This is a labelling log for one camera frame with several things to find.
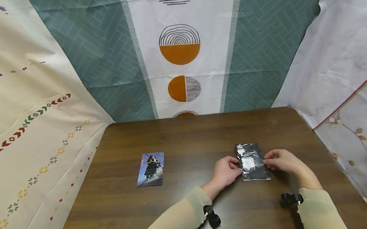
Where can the person's left hand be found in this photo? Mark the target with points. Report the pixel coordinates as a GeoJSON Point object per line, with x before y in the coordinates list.
{"type": "Point", "coordinates": [223, 175]}

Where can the person's right hand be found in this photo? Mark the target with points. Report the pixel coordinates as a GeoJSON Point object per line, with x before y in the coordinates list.
{"type": "Point", "coordinates": [284, 162]}

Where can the person's left fingers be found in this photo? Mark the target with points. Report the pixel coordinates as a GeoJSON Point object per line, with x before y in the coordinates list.
{"type": "Point", "coordinates": [231, 159]}

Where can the person's left thumb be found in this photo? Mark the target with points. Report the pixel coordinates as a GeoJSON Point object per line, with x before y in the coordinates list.
{"type": "Point", "coordinates": [236, 173]}

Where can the person's right fingers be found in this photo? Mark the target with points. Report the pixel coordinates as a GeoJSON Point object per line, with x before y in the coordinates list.
{"type": "Point", "coordinates": [270, 154]}

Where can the person's right thumb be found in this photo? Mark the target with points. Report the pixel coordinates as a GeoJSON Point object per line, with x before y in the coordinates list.
{"type": "Point", "coordinates": [268, 165]}

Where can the glossy black plastic sleeve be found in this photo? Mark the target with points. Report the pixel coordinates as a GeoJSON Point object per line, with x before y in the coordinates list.
{"type": "Point", "coordinates": [252, 162]}

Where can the person's left forearm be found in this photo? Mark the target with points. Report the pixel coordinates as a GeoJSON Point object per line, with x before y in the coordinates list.
{"type": "Point", "coordinates": [177, 218]}

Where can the person's right forearm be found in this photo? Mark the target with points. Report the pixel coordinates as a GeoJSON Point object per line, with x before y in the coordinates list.
{"type": "Point", "coordinates": [318, 204]}

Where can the black wrist band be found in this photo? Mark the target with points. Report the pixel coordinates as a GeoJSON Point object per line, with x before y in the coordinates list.
{"type": "Point", "coordinates": [291, 198]}
{"type": "Point", "coordinates": [212, 217]}

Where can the blue photo card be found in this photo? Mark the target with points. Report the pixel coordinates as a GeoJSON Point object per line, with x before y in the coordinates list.
{"type": "Point", "coordinates": [151, 169]}

